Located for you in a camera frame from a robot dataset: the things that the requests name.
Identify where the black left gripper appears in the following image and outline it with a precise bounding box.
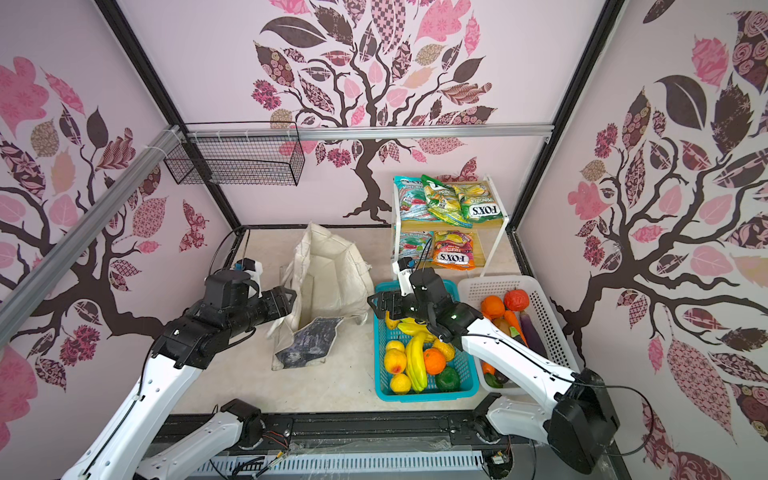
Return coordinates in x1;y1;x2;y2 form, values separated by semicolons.
227;285;297;338

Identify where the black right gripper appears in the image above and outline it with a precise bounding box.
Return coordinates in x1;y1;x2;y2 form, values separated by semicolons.
368;287;436;325

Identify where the yellow pear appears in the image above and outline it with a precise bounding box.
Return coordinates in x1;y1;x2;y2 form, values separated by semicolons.
432;340;456;362

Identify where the yellow banana bunch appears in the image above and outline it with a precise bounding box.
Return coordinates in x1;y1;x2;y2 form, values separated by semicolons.
406;333;428;393

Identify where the yellow orange apple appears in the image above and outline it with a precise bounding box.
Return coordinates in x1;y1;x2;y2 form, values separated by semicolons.
383;349;407;375

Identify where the cream canvas grocery bag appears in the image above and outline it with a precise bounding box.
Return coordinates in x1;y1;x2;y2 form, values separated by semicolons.
267;224;374;371

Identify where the green candy bag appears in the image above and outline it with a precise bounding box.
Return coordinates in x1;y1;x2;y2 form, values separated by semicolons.
420;175;472;228

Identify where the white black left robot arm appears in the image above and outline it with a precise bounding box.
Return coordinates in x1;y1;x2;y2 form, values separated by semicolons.
63;270;297;479

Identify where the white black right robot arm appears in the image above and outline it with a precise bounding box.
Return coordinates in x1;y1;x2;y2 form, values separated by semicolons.
367;268;620;475

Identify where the orange Fox's candy bag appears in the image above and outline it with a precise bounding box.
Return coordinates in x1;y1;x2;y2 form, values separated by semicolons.
432;231;476;270

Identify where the lower teal candy bag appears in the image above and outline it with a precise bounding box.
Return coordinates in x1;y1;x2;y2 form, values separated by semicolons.
398;232;432;261

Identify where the teal striped candy bag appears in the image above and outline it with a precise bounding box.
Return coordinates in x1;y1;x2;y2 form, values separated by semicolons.
394;176;435;221

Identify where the yellow green Fox's bag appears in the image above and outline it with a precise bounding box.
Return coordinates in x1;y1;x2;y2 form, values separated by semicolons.
453;183;502;223

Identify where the yellow banana pair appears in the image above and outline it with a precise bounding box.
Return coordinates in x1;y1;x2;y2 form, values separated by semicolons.
397;319;432;336

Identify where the wrinkled yellow mango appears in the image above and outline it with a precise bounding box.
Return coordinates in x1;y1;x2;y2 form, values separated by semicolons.
385;312;401;330

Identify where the white plastic basket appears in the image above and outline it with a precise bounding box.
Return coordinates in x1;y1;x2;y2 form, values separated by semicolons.
453;275;580;402

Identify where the small yellow lemon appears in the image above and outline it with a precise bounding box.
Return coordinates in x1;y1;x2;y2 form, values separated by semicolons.
385;340;405;352

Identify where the orange tangerine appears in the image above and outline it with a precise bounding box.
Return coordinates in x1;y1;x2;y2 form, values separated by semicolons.
481;295;506;320

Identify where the teal plastic basket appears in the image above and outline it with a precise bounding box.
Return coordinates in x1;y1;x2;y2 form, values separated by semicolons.
372;279;481;403

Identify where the brown potato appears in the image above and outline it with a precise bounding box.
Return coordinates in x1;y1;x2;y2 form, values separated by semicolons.
492;318;511;337

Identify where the green avocado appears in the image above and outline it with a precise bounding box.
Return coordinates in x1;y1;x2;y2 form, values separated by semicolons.
434;366;461;392

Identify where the white wood two-tier shelf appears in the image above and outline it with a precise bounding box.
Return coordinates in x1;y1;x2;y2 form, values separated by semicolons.
392;177;509;275

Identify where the orange carrot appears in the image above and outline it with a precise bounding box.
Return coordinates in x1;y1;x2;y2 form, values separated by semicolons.
503;310;528;345
481;361;496;376

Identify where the yellow lemon bottom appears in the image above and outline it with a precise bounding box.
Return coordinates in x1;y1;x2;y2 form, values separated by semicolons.
390;373;412;395

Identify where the red tomato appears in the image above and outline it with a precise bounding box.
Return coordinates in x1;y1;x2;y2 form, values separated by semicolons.
503;289;530;312

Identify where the lower orange carrot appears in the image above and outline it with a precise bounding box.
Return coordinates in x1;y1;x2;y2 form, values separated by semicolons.
481;361;496;376

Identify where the green cucumber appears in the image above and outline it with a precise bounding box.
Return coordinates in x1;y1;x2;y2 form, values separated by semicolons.
483;373;505;389

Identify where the dark purple eggplant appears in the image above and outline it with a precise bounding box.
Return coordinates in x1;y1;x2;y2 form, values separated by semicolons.
519;311;547;358

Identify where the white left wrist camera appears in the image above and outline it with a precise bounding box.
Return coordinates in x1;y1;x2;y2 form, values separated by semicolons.
234;257;263;287

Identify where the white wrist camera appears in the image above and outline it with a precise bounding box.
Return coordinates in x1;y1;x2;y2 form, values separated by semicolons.
392;257;416;296
234;257;263;287

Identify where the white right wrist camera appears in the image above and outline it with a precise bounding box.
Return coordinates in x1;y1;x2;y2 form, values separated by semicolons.
392;257;416;296

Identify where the black front rail base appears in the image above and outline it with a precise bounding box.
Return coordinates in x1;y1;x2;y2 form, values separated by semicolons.
110;406;631;480

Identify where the black wire wall basket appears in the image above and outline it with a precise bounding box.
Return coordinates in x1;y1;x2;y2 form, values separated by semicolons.
164;120;305;186

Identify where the silver aluminium rail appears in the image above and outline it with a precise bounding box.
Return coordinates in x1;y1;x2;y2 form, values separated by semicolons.
1;123;554;345

